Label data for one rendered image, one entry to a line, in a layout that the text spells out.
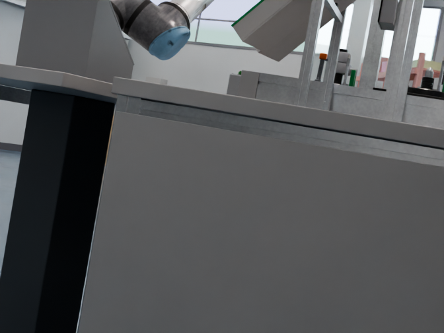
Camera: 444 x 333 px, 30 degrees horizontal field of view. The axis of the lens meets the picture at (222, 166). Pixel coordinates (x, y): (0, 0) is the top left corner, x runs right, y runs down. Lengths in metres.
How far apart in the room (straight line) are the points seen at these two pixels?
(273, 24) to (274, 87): 0.31
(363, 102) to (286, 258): 0.66
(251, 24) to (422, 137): 0.50
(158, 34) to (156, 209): 0.90
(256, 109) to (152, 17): 0.92
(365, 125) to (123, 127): 0.43
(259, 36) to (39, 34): 0.69
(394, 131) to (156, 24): 1.06
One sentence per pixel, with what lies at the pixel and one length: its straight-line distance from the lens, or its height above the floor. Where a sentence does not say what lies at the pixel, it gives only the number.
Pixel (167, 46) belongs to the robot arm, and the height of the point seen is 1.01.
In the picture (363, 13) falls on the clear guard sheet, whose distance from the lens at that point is 3.52.
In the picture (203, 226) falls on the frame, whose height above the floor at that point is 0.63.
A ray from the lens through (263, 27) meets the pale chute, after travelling 1.70.
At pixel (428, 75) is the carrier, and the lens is 2.12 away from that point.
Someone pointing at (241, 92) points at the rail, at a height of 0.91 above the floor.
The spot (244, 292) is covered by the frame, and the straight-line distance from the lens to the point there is 1.41.
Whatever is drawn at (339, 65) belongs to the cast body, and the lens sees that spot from 2.34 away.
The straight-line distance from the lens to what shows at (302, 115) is 1.38.
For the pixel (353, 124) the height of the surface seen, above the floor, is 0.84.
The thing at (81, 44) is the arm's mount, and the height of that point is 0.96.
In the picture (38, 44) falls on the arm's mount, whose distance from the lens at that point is 2.19.
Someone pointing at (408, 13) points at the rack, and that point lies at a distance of 1.61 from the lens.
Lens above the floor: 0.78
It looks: 2 degrees down
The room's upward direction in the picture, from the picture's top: 10 degrees clockwise
